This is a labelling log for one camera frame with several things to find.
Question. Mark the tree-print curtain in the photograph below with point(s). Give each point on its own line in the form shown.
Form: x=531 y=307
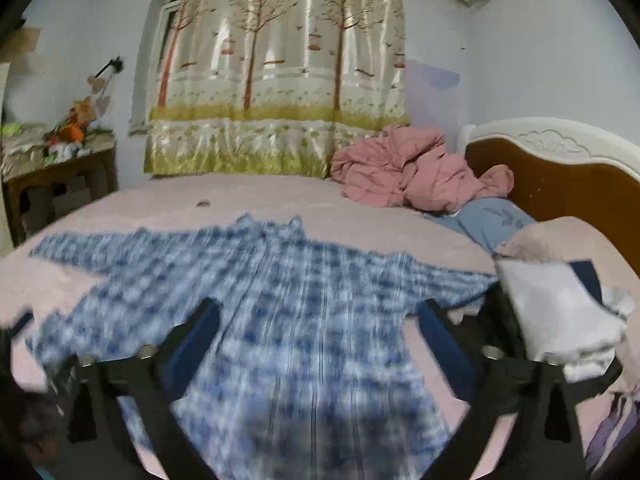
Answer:
x=280 y=85

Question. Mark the purple cloth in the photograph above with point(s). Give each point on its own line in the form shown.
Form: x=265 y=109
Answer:
x=610 y=430

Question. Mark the stack of papers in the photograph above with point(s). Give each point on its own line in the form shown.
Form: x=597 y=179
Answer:
x=25 y=145

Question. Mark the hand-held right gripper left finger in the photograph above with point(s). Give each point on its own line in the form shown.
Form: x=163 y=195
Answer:
x=190 y=345

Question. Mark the white folded garment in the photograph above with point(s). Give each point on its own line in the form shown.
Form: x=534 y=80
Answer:
x=550 y=310

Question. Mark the pink bed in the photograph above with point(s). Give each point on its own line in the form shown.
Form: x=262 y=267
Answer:
x=150 y=205

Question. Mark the brown cardboard piece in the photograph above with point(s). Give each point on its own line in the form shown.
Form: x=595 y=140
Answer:
x=22 y=42

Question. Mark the blue plaid shirt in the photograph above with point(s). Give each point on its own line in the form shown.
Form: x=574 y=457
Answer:
x=300 y=310

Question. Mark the black wall lamp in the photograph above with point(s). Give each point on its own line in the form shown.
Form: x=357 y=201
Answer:
x=112 y=66

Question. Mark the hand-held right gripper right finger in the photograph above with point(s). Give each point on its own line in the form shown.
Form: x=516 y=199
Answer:
x=445 y=355

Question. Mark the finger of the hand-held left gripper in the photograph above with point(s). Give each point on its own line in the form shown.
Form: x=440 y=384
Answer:
x=20 y=323

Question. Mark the wooden side table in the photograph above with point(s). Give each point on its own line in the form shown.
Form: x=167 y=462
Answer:
x=60 y=170

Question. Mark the navy folded garment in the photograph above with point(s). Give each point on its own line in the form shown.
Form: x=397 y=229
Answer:
x=585 y=280

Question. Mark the white and wood headboard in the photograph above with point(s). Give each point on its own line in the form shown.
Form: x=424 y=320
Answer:
x=565 y=185

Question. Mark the orange toy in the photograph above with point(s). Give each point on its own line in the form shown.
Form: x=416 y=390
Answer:
x=70 y=130

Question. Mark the window frame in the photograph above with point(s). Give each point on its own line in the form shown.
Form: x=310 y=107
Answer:
x=172 y=10

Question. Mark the pink quilt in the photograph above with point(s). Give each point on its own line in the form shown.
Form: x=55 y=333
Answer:
x=400 y=170

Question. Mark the blue pillow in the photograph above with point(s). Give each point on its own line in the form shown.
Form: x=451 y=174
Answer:
x=485 y=220

